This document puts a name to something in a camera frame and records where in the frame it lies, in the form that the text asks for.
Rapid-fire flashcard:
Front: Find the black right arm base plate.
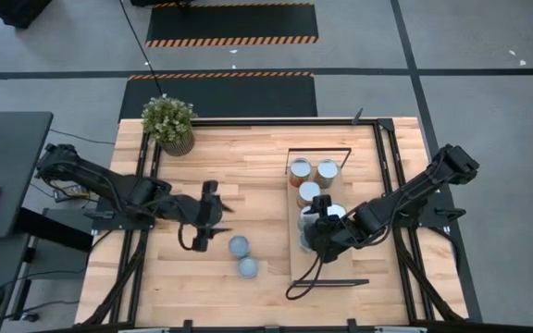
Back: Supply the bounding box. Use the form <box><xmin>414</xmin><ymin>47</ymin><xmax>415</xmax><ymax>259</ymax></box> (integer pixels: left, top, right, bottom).
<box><xmin>381</xmin><ymin>191</ymin><xmax>466</xmax><ymax>230</ymax></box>

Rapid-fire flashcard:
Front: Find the orange corn can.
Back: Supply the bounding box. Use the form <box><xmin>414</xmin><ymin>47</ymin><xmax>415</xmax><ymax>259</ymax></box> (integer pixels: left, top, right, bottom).
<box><xmin>313</xmin><ymin>158</ymin><xmax>341</xmax><ymax>190</ymax></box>

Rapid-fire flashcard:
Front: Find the wooden shelf black frame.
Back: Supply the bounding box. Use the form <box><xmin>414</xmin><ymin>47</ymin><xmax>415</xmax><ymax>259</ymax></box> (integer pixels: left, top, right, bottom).
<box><xmin>286</xmin><ymin>146</ymin><xmax>370</xmax><ymax>289</ymax></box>

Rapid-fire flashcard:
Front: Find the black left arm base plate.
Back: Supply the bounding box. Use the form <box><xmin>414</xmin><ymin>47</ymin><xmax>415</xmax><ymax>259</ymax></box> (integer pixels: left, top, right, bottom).
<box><xmin>91</xmin><ymin>210</ymin><xmax>156</xmax><ymax>231</ymax></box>

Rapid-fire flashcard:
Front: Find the large black hazard-striped mat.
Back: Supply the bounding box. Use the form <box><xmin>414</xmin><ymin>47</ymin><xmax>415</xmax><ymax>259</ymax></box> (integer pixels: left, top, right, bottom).
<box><xmin>118</xmin><ymin>71</ymin><xmax>318</xmax><ymax>119</ymax></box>

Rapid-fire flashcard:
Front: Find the orange pineapple can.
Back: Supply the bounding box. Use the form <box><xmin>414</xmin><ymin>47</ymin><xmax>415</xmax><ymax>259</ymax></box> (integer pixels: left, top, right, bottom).
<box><xmin>288</xmin><ymin>157</ymin><xmax>313</xmax><ymax>188</ymax></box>

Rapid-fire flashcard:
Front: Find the peaches can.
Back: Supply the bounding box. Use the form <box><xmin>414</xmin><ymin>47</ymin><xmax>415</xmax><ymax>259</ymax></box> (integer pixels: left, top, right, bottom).
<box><xmin>296</xmin><ymin>180</ymin><xmax>322</xmax><ymax>209</ymax></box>

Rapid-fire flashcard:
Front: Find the black box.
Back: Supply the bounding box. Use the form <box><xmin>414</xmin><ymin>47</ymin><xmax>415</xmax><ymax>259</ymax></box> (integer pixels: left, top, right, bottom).
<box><xmin>0</xmin><ymin>0</ymin><xmax>54</xmax><ymax>30</ymax></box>

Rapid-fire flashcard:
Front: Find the potted green plant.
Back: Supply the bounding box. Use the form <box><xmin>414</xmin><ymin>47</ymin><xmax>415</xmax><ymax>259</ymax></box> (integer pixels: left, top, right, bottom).
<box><xmin>141</xmin><ymin>93</ymin><xmax>198</xmax><ymax>157</ymax></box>

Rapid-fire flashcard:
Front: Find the black desk leg beam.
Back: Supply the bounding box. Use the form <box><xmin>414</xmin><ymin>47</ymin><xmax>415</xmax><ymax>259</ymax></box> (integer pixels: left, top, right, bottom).
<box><xmin>14</xmin><ymin>207</ymin><xmax>94</xmax><ymax>253</ymax></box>

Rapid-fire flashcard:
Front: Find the pink green rainbow can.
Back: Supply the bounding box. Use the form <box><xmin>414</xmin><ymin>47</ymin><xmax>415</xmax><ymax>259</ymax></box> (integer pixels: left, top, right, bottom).
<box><xmin>228</xmin><ymin>235</ymin><xmax>252</xmax><ymax>259</ymax></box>

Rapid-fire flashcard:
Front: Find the black hanging cable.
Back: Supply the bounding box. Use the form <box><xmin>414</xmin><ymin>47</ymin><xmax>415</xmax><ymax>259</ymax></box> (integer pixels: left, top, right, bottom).
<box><xmin>118</xmin><ymin>0</ymin><xmax>165</xmax><ymax>97</ymax></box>

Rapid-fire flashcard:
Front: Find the teal tuna fish can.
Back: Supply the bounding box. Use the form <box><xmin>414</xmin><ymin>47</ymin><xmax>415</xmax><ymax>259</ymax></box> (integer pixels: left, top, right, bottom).
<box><xmin>237</xmin><ymin>256</ymin><xmax>260</xmax><ymax>280</ymax></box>

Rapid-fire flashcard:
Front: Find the black aluminium rig frame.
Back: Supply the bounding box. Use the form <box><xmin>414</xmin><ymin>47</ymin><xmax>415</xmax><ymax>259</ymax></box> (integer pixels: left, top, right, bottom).
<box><xmin>81</xmin><ymin>117</ymin><xmax>469</xmax><ymax>333</ymax></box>

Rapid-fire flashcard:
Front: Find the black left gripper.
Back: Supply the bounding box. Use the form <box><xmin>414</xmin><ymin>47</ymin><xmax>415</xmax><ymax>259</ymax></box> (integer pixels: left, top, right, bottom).
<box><xmin>168</xmin><ymin>179</ymin><xmax>237</xmax><ymax>253</ymax></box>

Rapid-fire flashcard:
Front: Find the tall can grey lid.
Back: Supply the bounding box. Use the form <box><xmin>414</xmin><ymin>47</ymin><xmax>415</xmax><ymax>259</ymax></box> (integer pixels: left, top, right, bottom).
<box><xmin>325</xmin><ymin>203</ymin><xmax>348</xmax><ymax>219</ymax></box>
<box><xmin>297</xmin><ymin>205</ymin><xmax>322</xmax><ymax>232</ymax></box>

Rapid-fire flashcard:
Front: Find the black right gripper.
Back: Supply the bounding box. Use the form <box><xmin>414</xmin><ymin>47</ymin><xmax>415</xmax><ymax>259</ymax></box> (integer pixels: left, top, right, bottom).
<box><xmin>303</xmin><ymin>193</ymin><xmax>366</xmax><ymax>265</ymax></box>

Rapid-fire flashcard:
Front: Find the small black hazard-striped mat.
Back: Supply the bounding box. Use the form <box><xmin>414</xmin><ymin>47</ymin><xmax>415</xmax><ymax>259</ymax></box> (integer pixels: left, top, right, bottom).
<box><xmin>145</xmin><ymin>3</ymin><xmax>319</xmax><ymax>48</ymax></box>

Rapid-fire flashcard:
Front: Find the black desk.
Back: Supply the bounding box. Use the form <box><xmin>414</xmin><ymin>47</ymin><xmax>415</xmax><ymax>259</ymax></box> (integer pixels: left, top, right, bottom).
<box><xmin>0</xmin><ymin>110</ymin><xmax>54</xmax><ymax>240</ymax></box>

